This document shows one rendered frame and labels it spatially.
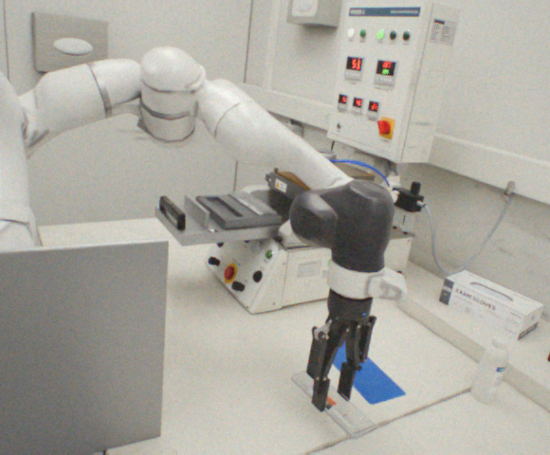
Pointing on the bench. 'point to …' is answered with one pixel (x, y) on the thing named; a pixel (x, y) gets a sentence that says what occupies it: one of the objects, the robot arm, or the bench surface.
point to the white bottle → (490, 371)
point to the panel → (244, 266)
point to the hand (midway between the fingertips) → (333, 388)
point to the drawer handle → (173, 211)
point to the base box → (311, 275)
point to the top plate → (350, 166)
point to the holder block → (233, 213)
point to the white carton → (491, 304)
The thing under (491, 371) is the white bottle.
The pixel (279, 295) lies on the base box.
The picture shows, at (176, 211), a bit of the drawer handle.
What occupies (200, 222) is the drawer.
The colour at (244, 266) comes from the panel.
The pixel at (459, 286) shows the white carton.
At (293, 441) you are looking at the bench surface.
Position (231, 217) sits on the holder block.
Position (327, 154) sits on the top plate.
